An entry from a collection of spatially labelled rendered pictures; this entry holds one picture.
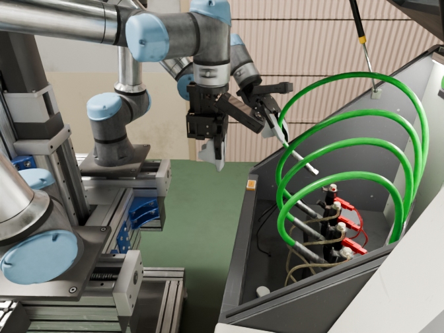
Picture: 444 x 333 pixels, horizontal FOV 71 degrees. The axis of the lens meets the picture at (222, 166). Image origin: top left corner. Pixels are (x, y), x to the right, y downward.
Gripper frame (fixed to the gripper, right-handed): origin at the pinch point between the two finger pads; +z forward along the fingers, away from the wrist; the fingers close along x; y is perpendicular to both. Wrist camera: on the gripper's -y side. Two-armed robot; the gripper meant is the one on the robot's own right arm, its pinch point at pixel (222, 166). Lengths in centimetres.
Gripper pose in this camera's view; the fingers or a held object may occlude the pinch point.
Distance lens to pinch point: 74.5
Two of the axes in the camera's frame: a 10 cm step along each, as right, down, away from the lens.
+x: -1.8, 5.1, -8.4
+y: -9.8, -0.9, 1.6
